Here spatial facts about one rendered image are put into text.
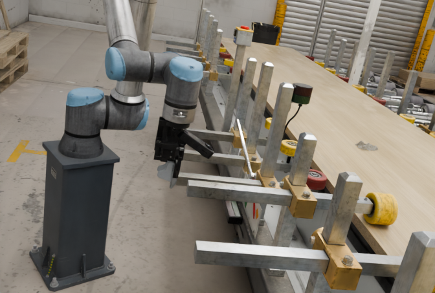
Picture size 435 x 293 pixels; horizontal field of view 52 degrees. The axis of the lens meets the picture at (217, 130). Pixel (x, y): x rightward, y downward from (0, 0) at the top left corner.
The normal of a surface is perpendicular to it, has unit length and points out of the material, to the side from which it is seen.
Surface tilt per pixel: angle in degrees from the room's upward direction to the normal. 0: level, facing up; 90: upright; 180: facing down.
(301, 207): 90
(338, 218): 90
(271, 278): 0
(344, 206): 90
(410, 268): 90
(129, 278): 0
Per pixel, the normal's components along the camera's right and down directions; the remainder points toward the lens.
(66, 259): 0.61, 0.36
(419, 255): -0.98, -0.12
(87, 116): 0.35, 0.36
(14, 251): 0.17, -0.93
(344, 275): 0.12, 0.35
